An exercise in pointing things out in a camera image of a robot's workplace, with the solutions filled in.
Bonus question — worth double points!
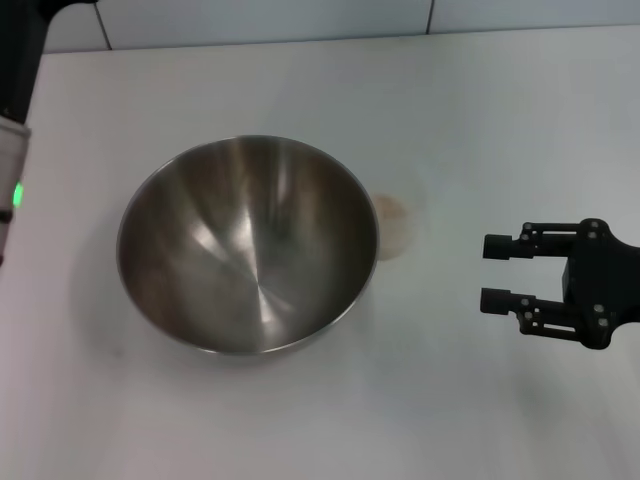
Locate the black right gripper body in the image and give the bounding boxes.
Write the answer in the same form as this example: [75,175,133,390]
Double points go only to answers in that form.
[562,217,640,350]

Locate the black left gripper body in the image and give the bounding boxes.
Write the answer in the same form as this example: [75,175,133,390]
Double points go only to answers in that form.
[0,0,99,134]

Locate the clear plastic measuring cup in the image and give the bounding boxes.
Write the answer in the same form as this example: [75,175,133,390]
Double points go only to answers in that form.
[369,164,432,262]

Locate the white rice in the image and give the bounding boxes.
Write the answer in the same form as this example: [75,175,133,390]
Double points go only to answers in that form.
[372,193,407,261]

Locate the stainless steel mixing bowl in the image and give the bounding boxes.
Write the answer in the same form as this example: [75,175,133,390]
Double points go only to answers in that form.
[115,133,380,357]

